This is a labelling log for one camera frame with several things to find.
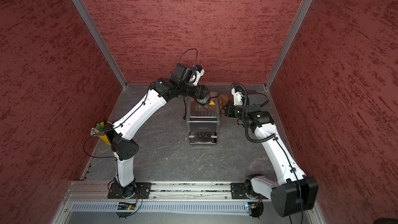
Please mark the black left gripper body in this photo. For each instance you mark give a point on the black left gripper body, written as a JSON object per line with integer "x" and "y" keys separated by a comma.
{"x": 196, "y": 92}

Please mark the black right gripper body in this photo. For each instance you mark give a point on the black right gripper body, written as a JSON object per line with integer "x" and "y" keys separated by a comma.
{"x": 235, "y": 110}

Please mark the grey steel coffee machine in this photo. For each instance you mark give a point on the grey steel coffee machine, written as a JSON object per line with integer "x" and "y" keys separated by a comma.
{"x": 203, "y": 122}

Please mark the brown microfibre cloth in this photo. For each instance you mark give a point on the brown microfibre cloth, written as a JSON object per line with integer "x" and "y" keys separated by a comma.
{"x": 224, "y": 100}

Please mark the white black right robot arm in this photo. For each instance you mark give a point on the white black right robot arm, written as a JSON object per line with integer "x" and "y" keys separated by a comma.
{"x": 293, "y": 191}

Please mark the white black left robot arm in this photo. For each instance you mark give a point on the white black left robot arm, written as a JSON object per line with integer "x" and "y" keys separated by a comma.
{"x": 122, "y": 132}

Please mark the yellow pen holder cup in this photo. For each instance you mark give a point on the yellow pen holder cup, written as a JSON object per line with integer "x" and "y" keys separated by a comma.
{"x": 100, "y": 131}

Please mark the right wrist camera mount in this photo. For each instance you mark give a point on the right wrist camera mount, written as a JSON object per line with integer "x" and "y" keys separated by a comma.
{"x": 239, "y": 93}

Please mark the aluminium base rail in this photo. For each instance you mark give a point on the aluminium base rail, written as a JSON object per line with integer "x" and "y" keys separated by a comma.
{"x": 169, "y": 202}

